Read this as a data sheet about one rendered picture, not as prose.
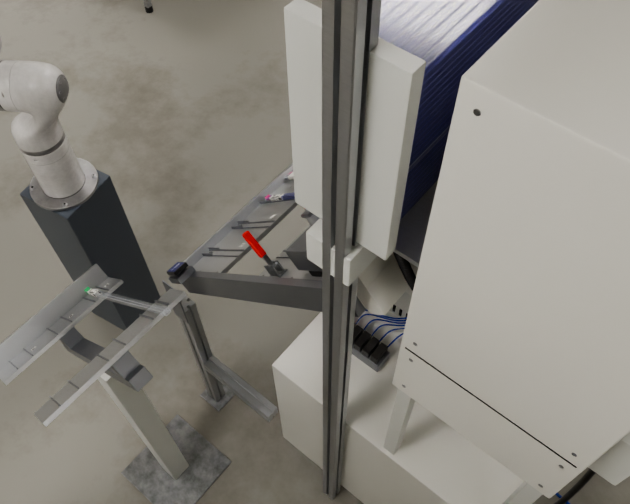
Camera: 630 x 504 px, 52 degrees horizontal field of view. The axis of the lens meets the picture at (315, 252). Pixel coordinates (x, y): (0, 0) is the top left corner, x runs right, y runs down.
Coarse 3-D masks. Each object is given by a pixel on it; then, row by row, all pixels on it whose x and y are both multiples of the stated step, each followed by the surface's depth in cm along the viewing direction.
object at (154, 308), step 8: (104, 296) 149; (112, 296) 145; (120, 296) 142; (128, 304) 136; (136, 304) 132; (144, 304) 129; (152, 304) 127; (152, 312) 126; (160, 312) 122; (168, 312) 121
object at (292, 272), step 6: (294, 240) 140; (288, 246) 139; (282, 252) 138; (276, 258) 137; (282, 258) 135; (288, 258) 133; (282, 264) 133; (288, 264) 131; (264, 270) 136; (288, 270) 128; (294, 270) 127; (300, 270) 125; (282, 276) 128; (288, 276) 126; (294, 276) 124; (300, 276) 123; (306, 276) 121; (312, 276) 120
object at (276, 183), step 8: (288, 168) 182; (280, 176) 181; (272, 184) 180; (280, 184) 181; (264, 192) 178; (272, 192) 180; (256, 200) 177; (248, 208) 175; (240, 216) 174; (232, 224) 173; (216, 232) 171; (224, 232) 172; (208, 240) 169; (216, 240) 170; (200, 248) 168; (192, 256) 166; (200, 256) 168; (192, 264) 167
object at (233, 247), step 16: (288, 192) 171; (256, 208) 176; (272, 208) 168; (288, 208) 160; (240, 224) 172; (256, 224) 165; (272, 224) 158; (224, 240) 169; (240, 240) 161; (256, 240) 155; (208, 256) 166; (224, 256) 158; (240, 256) 153; (224, 272) 151
